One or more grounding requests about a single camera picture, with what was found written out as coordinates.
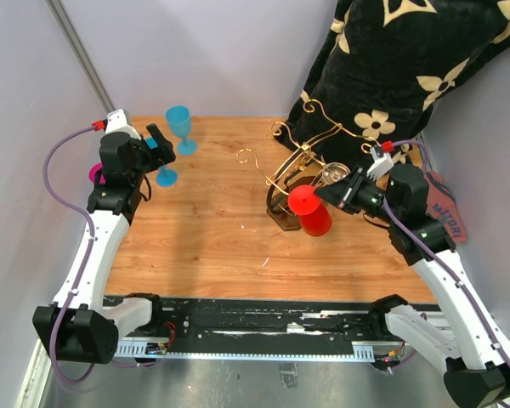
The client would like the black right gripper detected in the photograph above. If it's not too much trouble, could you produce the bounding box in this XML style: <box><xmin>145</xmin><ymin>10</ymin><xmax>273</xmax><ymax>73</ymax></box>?
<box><xmin>314</xmin><ymin>164</ymin><xmax>401</xmax><ymax>224</ymax></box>

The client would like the clear wine glass front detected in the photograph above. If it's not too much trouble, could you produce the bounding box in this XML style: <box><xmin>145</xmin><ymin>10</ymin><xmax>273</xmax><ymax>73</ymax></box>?
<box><xmin>320</xmin><ymin>162</ymin><xmax>350</xmax><ymax>186</ymax></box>

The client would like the blue wine glass front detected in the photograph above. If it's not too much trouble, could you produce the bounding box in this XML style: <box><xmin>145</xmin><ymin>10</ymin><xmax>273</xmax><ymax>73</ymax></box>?
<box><xmin>145</xmin><ymin>137</ymin><xmax>178</xmax><ymax>187</ymax></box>

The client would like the blue wine glass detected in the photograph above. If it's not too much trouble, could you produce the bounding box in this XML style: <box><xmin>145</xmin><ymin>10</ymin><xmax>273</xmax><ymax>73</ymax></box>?
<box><xmin>165</xmin><ymin>105</ymin><xmax>197</xmax><ymax>156</ymax></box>
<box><xmin>145</xmin><ymin>137</ymin><xmax>178</xmax><ymax>187</ymax></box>

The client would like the red plastic wine glass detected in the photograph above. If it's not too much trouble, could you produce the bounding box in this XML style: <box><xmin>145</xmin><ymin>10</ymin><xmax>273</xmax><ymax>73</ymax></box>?
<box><xmin>287</xmin><ymin>184</ymin><xmax>332</xmax><ymax>237</ymax></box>

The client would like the gold wire wine glass rack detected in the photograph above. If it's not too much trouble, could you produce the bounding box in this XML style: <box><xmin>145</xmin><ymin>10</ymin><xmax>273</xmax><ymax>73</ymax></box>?
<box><xmin>236</xmin><ymin>99</ymin><xmax>382</xmax><ymax>232</ymax></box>

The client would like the magenta plastic wine glass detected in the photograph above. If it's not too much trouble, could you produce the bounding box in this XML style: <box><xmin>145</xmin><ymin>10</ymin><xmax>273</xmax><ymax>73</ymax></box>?
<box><xmin>88</xmin><ymin>163</ymin><xmax>105</xmax><ymax>186</ymax></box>

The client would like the maroon t-shirt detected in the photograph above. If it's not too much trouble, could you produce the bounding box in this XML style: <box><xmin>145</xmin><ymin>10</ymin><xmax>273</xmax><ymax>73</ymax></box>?
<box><xmin>424</xmin><ymin>172</ymin><xmax>468</xmax><ymax>243</ymax></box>

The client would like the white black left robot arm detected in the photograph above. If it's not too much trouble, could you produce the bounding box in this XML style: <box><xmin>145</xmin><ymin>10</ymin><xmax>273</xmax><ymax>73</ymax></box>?
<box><xmin>32</xmin><ymin>121</ymin><xmax>176</xmax><ymax>365</ymax></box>

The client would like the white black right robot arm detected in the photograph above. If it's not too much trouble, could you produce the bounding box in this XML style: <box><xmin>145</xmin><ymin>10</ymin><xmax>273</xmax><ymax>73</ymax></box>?
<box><xmin>315</xmin><ymin>164</ymin><xmax>510</xmax><ymax>407</ymax></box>

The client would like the black floral blanket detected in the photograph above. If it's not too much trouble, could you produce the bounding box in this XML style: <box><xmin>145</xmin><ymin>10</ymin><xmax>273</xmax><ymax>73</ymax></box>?
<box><xmin>276</xmin><ymin>0</ymin><xmax>510</xmax><ymax>167</ymax></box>

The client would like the aluminium corner profile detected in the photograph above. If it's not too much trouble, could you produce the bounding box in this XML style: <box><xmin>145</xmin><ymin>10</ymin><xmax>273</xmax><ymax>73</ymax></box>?
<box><xmin>45</xmin><ymin>0</ymin><xmax>116</xmax><ymax>114</ymax></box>

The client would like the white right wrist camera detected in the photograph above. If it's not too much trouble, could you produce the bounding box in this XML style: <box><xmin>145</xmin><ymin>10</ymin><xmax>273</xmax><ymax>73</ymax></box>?
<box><xmin>366</xmin><ymin>145</ymin><xmax>394</xmax><ymax>182</ymax></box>

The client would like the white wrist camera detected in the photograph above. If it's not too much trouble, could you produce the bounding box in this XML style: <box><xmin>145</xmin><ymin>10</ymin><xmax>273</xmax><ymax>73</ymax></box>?
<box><xmin>91</xmin><ymin>109</ymin><xmax>142</xmax><ymax>139</ymax></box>
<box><xmin>366</xmin><ymin>145</ymin><xmax>394</xmax><ymax>182</ymax></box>

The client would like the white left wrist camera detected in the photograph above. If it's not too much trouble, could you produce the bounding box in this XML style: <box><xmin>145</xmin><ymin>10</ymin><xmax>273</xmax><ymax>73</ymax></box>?
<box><xmin>91</xmin><ymin>109</ymin><xmax>142</xmax><ymax>139</ymax></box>

